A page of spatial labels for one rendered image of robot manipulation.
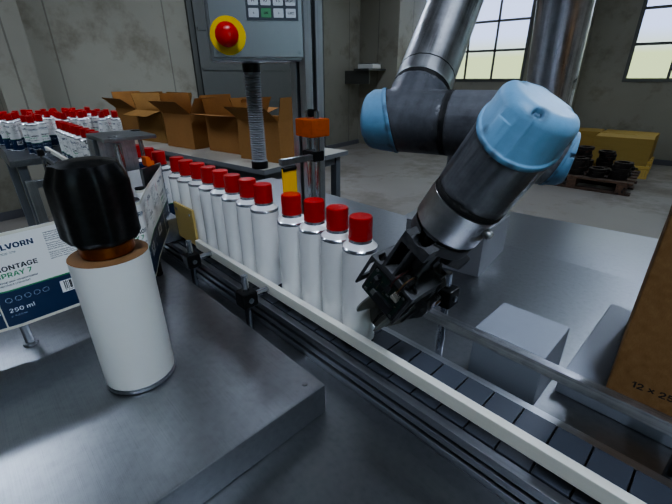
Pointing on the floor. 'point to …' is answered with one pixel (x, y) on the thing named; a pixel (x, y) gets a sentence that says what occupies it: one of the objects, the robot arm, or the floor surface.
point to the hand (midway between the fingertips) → (380, 316)
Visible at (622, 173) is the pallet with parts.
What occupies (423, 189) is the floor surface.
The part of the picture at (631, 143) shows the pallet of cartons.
